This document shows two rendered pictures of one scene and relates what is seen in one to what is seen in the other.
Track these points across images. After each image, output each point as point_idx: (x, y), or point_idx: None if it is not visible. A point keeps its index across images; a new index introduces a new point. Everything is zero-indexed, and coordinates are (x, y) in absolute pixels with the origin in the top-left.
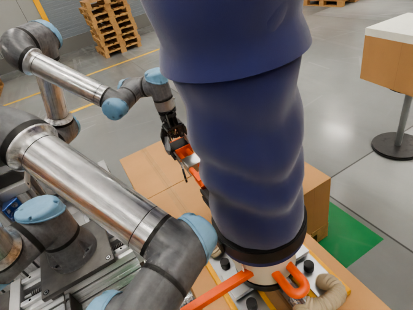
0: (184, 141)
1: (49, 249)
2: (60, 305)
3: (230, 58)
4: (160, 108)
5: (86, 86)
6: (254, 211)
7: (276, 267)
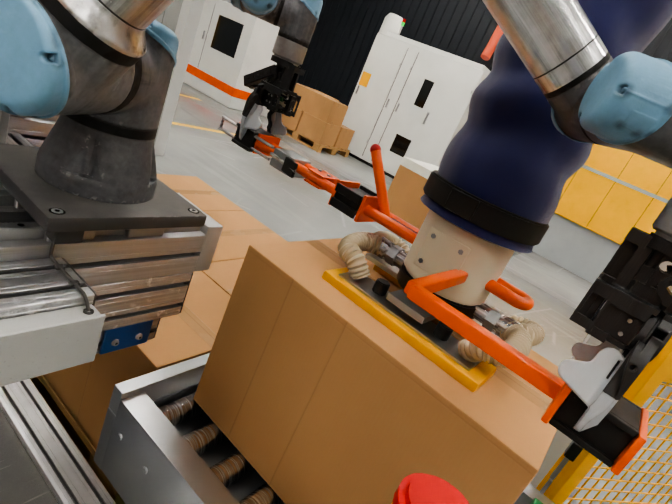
0: (267, 132)
1: (110, 120)
2: (46, 270)
3: None
4: (289, 51)
5: None
6: (565, 151)
7: (497, 273)
